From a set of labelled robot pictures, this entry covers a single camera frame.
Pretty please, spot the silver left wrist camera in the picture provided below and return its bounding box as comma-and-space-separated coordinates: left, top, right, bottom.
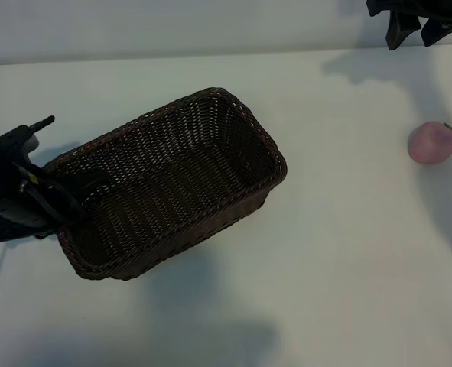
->
13, 115, 55, 154

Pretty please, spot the pink apple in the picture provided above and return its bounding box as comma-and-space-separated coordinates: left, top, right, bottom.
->
407, 120, 452, 165

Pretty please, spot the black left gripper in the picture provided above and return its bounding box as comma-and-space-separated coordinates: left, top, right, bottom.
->
0, 129, 109, 250

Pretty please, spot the dark brown wicker basket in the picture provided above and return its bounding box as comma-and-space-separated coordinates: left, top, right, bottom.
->
41, 86, 288, 282

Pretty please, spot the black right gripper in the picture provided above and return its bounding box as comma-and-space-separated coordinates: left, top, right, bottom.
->
366, 0, 452, 51

